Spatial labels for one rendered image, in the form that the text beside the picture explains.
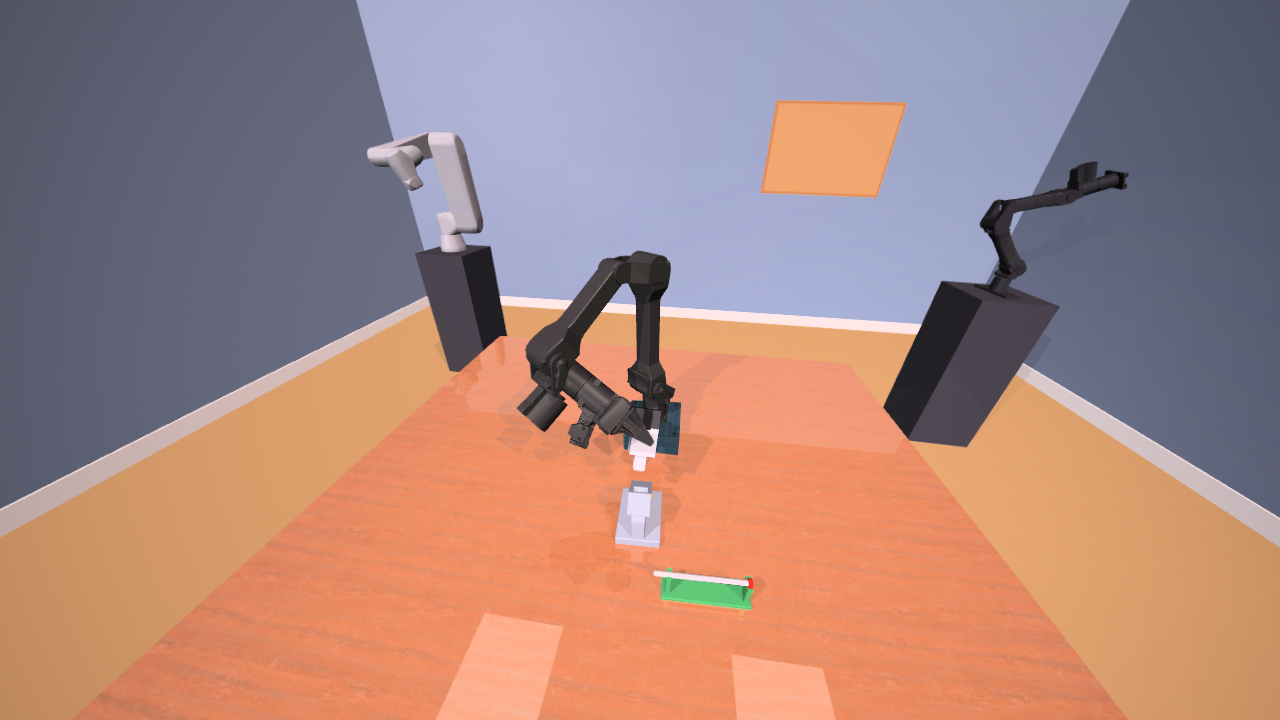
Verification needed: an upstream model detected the white tapered pin with red cap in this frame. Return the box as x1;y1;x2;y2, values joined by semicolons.
653;571;753;589

